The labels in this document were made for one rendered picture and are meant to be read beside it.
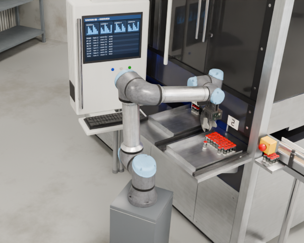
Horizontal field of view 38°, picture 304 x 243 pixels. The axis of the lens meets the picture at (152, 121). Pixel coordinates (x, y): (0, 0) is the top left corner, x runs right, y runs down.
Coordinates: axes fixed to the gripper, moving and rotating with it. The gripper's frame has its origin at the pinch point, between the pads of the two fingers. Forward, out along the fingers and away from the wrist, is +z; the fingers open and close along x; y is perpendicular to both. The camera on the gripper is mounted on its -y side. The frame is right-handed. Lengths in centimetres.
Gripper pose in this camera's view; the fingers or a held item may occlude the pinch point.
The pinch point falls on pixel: (206, 128)
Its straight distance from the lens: 247.5
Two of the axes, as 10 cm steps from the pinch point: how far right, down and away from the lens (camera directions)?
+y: 4.9, 4.5, -7.5
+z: -0.6, 8.7, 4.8
